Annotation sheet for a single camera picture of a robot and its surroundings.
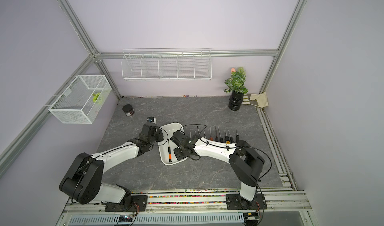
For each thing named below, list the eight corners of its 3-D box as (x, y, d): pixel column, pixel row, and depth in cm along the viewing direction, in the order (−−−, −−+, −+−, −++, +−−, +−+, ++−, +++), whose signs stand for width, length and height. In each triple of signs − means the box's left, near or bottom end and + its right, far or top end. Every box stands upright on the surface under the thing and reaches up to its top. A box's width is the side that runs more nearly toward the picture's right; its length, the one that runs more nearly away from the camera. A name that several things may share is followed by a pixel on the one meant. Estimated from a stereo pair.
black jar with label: (123, 115, 112) (121, 111, 108) (126, 108, 117) (124, 104, 113) (133, 115, 112) (131, 111, 108) (136, 108, 117) (133, 104, 113)
